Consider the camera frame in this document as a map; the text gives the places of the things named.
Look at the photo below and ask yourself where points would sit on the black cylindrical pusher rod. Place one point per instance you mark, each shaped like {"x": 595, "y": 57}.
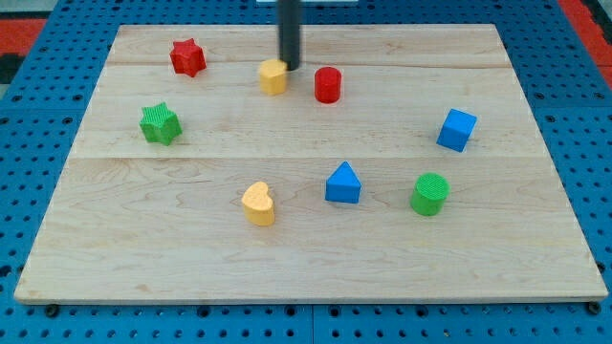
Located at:
{"x": 289, "y": 33}

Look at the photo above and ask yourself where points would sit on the red star block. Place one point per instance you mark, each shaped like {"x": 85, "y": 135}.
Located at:
{"x": 187, "y": 57}

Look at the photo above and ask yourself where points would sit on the green star block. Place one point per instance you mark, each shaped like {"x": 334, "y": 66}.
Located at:
{"x": 160, "y": 124}

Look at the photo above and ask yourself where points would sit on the wooden board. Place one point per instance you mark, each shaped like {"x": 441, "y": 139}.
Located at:
{"x": 133, "y": 222}

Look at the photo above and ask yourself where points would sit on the yellow hexagon block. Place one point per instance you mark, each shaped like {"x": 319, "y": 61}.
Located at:
{"x": 273, "y": 77}

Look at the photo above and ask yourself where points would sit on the red cylinder block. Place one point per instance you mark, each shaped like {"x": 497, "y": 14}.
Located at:
{"x": 327, "y": 84}

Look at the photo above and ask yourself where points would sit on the blue triangle block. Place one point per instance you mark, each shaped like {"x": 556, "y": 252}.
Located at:
{"x": 343, "y": 185}

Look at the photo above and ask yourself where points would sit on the yellow heart block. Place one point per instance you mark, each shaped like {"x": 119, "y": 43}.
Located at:
{"x": 258, "y": 205}

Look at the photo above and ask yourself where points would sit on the blue cube block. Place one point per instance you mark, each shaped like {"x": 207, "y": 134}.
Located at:
{"x": 456, "y": 130}

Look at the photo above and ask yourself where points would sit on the green cylinder block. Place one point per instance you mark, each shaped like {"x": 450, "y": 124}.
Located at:
{"x": 429, "y": 194}

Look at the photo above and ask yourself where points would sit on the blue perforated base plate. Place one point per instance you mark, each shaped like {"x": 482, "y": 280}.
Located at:
{"x": 41, "y": 111}

